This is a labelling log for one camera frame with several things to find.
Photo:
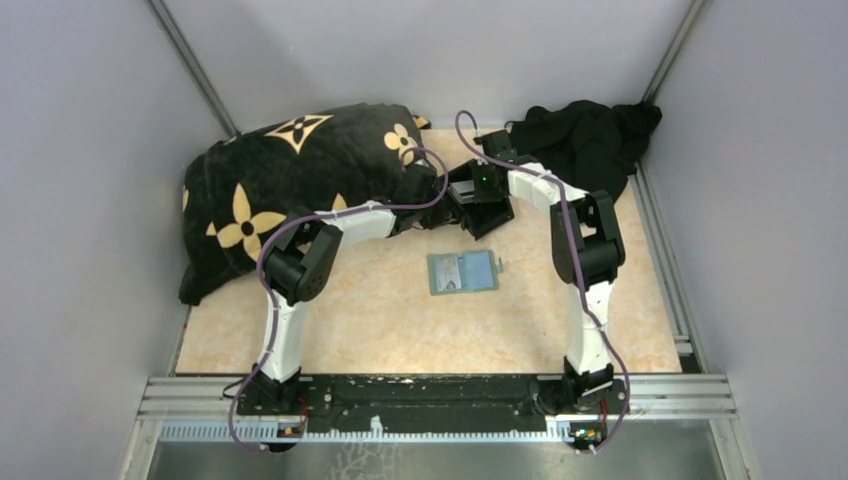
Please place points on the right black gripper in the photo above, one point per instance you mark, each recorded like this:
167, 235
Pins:
480, 194

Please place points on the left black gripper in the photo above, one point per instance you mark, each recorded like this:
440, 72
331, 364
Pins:
441, 215

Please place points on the white VIP card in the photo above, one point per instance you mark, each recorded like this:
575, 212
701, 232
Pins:
447, 273

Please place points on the green leather card holder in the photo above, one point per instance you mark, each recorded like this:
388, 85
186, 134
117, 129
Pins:
480, 272

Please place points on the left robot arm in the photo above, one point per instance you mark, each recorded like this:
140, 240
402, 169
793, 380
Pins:
295, 266

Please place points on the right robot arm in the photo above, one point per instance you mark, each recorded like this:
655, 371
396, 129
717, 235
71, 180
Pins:
587, 251

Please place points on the stack of white cards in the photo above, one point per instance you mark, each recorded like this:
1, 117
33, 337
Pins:
462, 192

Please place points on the black plastic card tray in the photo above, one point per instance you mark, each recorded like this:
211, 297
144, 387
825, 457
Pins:
480, 218

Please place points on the black crumpled cloth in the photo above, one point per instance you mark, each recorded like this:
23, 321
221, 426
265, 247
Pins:
588, 145

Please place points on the black floral patterned blanket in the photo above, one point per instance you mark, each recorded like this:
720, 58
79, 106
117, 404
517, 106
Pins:
239, 191

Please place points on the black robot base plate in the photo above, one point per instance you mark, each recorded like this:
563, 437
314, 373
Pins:
433, 404

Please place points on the aluminium front frame rail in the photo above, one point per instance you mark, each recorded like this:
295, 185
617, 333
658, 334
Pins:
203, 409

